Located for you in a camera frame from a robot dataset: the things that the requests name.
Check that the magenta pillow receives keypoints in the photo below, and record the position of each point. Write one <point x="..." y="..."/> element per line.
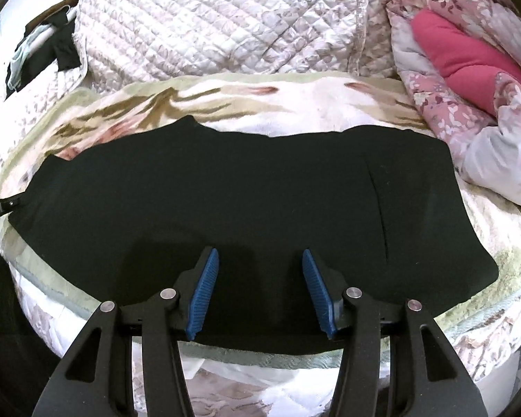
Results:
<point x="469" y="66"/>

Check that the pink floral comforter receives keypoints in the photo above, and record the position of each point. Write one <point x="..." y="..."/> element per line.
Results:
<point x="486" y="149"/>

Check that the dark clothes on rail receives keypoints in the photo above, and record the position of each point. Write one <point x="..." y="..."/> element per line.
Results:
<point x="52" y="40"/>

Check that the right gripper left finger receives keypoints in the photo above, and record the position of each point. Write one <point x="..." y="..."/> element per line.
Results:
<point x="94" y="376"/>

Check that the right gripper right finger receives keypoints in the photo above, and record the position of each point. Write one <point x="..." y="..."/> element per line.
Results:
<point x="427" y="378"/>

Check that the quilted beige bedspread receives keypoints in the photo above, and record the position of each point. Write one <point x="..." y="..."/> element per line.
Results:
<point x="122" y="42"/>

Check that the black pants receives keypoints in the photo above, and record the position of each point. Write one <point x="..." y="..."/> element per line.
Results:
<point x="122" y="220"/>

